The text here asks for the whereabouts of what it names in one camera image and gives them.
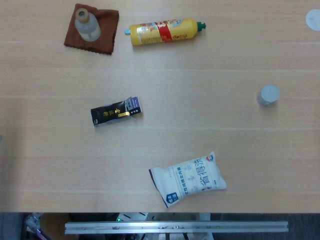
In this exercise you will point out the small white can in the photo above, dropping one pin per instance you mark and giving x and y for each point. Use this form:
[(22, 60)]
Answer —
[(268, 95)]

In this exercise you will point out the white printed soft pack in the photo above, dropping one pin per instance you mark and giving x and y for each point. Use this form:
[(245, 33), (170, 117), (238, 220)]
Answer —
[(190, 180)]

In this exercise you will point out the yellow squeeze bottle green cap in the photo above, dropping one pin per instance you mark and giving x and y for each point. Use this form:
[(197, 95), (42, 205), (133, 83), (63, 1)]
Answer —
[(150, 32)]

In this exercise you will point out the black and blue cardboard box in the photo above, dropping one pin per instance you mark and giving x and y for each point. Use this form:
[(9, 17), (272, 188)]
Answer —
[(107, 115)]

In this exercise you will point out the brown microfibre cloth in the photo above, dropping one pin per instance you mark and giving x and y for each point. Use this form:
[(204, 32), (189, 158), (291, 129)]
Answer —
[(107, 30)]

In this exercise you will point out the aluminium profile rail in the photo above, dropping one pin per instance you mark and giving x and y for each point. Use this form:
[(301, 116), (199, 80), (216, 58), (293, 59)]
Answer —
[(175, 227)]

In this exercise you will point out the frosted glass bottle wooden cap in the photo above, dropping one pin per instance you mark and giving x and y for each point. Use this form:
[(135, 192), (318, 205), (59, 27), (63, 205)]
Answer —
[(87, 27)]

